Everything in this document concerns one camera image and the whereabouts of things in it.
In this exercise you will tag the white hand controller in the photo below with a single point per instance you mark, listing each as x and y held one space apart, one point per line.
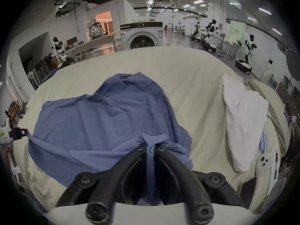
264 163

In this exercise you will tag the white pillow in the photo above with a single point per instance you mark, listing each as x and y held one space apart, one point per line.
243 125

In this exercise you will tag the folded beige bedding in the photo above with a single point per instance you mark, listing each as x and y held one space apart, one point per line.
274 111

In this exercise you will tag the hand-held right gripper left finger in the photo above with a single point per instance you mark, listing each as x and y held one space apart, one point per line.
110 186

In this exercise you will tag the white and black robot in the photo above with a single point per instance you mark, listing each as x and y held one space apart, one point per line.
195 31
247 53
209 37
59 51

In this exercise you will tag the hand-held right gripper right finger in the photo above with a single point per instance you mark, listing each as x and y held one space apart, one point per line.
182 181

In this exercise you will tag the grey metal table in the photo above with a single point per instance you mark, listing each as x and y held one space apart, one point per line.
230 48

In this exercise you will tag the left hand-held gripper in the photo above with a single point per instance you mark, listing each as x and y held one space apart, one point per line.
4 136

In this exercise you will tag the blue shirt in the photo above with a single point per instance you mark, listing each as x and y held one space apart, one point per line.
105 116

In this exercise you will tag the bed with beige sheet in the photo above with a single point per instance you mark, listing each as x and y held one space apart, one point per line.
187 78

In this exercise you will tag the white standing fan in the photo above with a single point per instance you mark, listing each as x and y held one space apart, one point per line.
32 77

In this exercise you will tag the white paper sheet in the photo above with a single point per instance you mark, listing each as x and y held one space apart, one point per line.
273 170

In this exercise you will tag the long table with backpack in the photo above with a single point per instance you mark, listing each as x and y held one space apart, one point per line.
93 44

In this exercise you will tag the white washing machine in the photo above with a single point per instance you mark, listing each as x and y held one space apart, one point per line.
143 35

